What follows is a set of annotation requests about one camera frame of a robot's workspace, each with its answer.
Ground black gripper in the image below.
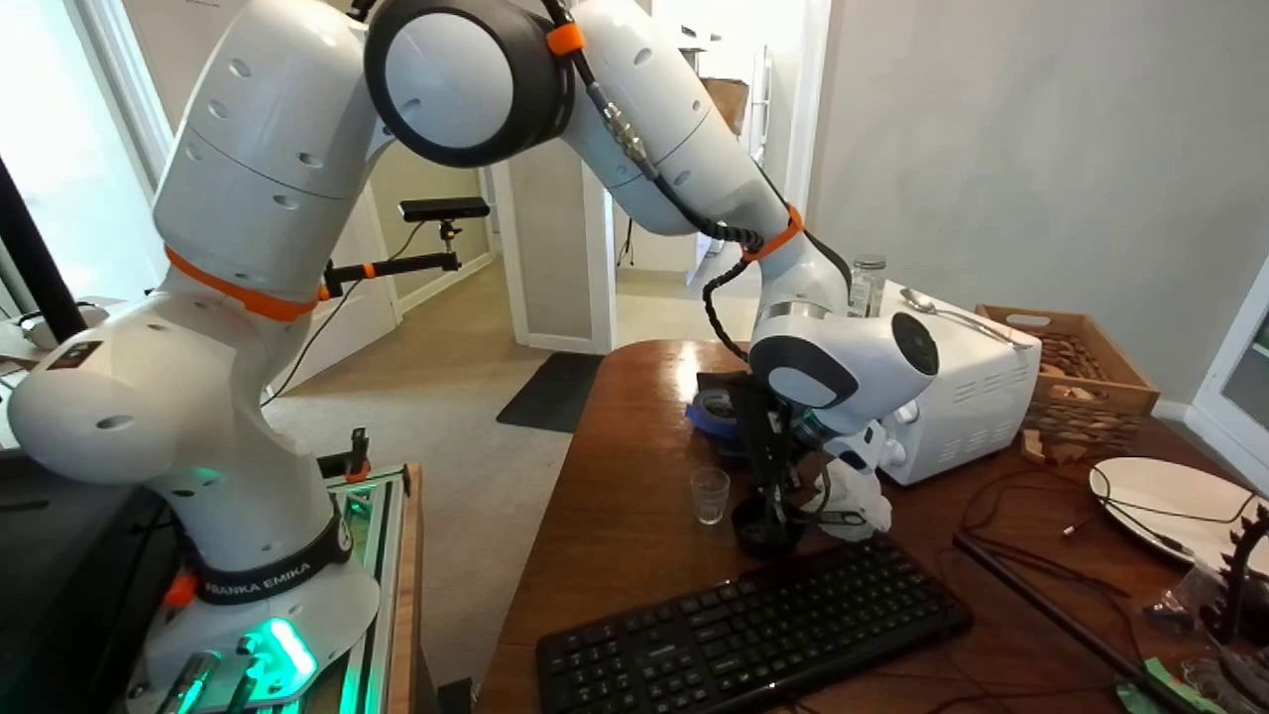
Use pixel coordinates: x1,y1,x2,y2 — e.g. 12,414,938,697
743,392,833,552

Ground white toaster oven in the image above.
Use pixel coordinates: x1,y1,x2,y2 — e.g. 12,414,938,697
846,272,1042,493

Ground small clear glass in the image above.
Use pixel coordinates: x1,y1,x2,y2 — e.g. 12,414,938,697
685,464,735,533

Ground crumpled white tissue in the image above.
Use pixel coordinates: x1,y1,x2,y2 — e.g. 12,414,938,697
816,452,897,542

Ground black computer keyboard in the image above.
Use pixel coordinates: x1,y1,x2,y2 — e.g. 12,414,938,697
530,533,975,714

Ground dark floor mat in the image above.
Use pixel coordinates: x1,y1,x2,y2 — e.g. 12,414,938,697
496,349,609,435

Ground white plate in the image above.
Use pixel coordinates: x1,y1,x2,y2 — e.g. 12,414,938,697
1085,452,1269,579

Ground black boom with orange bands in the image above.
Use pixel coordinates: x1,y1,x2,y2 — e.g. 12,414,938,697
322,248,468,303

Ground dark cabinet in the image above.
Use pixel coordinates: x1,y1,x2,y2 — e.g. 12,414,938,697
0,452,182,714

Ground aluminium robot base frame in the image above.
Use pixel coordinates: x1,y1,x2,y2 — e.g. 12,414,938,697
122,459,430,714

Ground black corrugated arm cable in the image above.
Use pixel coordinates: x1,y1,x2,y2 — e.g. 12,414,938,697
542,0,866,366

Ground black bar camera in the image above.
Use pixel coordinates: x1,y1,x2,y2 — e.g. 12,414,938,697
398,195,496,227

